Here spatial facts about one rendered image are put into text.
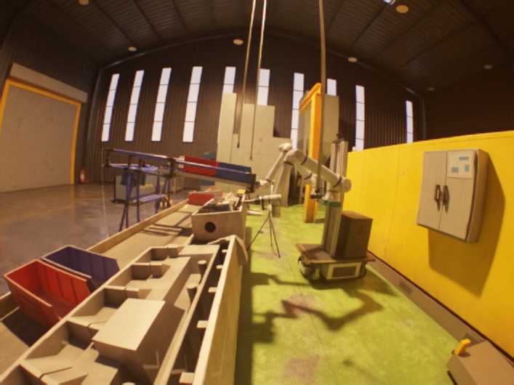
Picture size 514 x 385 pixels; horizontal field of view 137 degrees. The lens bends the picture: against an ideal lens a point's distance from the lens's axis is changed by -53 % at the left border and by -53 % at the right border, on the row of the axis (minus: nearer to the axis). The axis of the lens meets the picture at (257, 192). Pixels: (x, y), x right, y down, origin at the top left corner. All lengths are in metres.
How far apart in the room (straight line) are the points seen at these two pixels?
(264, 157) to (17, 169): 11.10
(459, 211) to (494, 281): 0.70
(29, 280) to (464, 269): 2.87
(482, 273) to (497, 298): 0.28
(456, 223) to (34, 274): 2.67
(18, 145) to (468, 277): 13.13
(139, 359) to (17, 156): 11.45
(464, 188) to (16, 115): 12.85
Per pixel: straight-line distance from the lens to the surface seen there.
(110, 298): 0.67
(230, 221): 1.50
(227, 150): 7.99
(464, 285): 2.32
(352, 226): 2.66
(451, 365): 1.98
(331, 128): 10.10
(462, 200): 2.07
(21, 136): 11.78
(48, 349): 0.55
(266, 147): 8.05
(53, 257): 1.11
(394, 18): 11.63
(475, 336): 2.34
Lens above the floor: 1.29
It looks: 6 degrees down
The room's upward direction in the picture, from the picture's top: 5 degrees clockwise
